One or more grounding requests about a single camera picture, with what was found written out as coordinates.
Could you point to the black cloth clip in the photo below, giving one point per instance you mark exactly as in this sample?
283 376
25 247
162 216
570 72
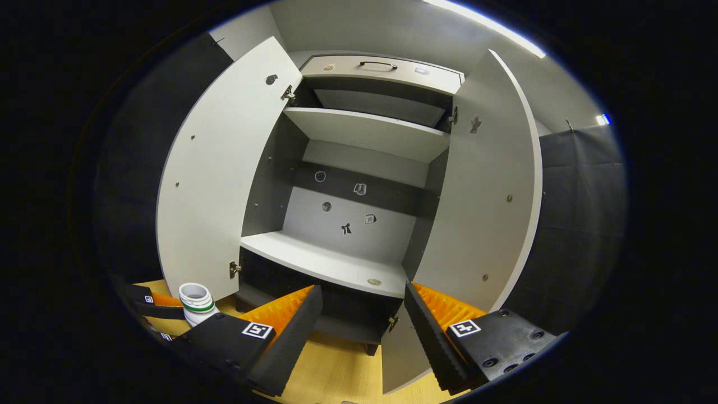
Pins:
570 125

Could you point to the fluorescent ceiling light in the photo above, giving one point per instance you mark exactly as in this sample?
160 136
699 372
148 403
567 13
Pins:
603 119
488 25

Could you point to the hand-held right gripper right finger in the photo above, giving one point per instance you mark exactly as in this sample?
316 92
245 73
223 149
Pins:
432 336

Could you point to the white cabinet shelf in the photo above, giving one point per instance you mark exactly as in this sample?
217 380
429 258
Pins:
370 132

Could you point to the beige cabinet drawer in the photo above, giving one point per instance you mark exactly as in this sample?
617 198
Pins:
387 78

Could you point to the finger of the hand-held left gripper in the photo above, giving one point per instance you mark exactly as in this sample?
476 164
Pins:
160 310
161 335

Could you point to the grey wooden cabinet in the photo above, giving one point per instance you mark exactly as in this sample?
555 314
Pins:
314 224

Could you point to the cabinet door with checkered sticker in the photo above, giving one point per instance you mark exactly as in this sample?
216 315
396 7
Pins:
224 168

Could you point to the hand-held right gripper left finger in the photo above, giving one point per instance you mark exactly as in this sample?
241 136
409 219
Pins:
286 342

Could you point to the white bottle green label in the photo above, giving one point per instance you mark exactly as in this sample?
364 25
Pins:
197 306

